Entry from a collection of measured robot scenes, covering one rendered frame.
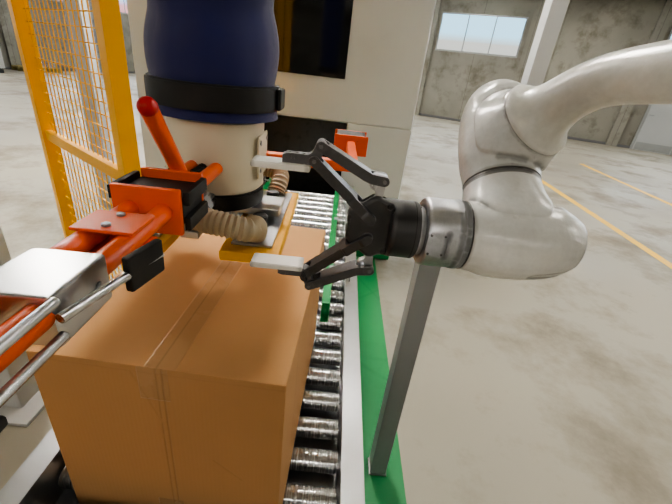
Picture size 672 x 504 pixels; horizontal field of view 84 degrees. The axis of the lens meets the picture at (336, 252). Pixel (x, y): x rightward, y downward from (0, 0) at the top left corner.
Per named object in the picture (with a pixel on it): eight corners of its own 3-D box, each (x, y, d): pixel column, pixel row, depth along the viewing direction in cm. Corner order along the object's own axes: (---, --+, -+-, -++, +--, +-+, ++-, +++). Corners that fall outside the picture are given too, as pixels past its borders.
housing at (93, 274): (41, 289, 34) (28, 245, 32) (117, 296, 34) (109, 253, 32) (-27, 340, 28) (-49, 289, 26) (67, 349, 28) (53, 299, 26)
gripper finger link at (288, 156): (324, 167, 44) (326, 141, 43) (282, 162, 44) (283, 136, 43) (324, 164, 46) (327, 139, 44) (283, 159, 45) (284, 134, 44)
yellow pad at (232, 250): (258, 196, 92) (259, 176, 90) (298, 200, 93) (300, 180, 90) (218, 260, 62) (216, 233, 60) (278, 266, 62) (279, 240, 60)
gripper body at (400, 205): (429, 209, 43) (351, 201, 43) (415, 272, 47) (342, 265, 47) (418, 190, 50) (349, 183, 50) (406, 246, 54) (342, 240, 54)
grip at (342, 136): (333, 147, 103) (335, 128, 101) (364, 150, 104) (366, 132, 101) (332, 153, 96) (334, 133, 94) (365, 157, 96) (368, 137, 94)
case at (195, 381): (199, 321, 128) (191, 212, 110) (314, 336, 127) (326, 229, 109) (78, 504, 74) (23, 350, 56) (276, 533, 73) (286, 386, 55)
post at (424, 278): (367, 458, 148) (420, 229, 103) (384, 459, 148) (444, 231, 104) (368, 474, 142) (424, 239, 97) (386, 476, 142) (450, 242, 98)
